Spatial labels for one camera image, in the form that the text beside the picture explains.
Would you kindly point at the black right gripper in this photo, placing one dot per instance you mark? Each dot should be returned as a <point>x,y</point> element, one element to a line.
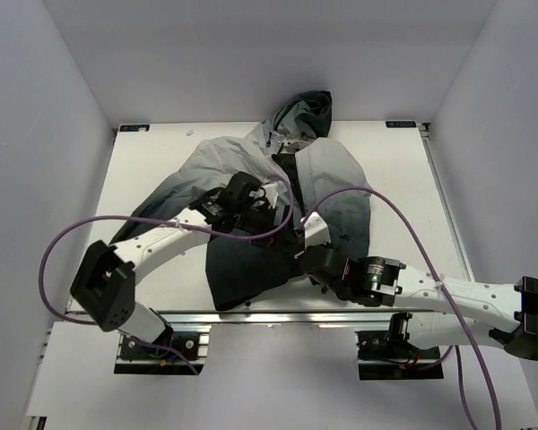
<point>314,280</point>

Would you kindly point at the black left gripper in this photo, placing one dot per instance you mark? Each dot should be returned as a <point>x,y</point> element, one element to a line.
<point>269,213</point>

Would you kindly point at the grey black gradient jacket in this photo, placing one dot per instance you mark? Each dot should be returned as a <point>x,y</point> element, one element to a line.
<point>293,143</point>

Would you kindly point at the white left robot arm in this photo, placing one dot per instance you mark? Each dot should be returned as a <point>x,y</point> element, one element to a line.
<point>105,283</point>

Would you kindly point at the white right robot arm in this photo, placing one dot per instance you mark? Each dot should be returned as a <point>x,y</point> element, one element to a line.
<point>433,313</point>

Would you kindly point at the blue left corner label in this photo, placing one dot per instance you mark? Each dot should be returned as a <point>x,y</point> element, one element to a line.
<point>134,128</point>

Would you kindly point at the blue corner label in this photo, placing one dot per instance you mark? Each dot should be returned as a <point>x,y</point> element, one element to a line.
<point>134,128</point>
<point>400,124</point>

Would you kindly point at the blue right corner label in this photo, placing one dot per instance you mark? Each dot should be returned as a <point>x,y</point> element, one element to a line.
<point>400,124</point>

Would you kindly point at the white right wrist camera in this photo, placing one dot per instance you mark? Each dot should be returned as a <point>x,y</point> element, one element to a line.
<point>315,230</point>

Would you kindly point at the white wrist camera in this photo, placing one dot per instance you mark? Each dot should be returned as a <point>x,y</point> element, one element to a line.
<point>315,230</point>
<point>270,192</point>

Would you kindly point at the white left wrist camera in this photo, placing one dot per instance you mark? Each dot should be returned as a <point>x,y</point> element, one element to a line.
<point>270,192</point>

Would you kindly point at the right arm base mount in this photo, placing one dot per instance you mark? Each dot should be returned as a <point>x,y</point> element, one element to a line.
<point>389,356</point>

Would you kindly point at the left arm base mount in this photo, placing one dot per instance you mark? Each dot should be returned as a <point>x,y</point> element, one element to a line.
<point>182,350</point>

